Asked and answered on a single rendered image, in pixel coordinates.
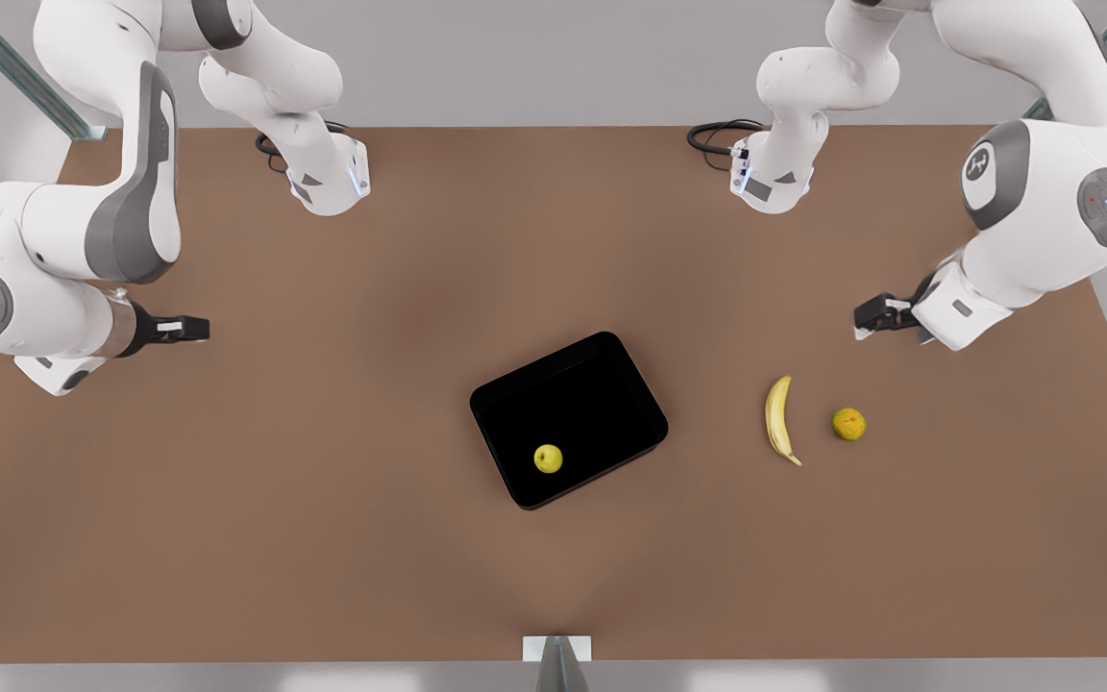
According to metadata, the black storage box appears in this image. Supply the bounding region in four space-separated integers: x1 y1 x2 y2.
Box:
469 331 670 511

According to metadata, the yellow banana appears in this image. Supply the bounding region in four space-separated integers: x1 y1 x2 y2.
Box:
764 375 803 468

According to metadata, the silver frame post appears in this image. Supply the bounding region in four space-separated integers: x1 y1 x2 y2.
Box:
1022 0 1107 121
0 0 108 142
523 634 593 692

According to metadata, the black cable loop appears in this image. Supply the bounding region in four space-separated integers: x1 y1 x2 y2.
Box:
686 119 768 173
255 121 351 175

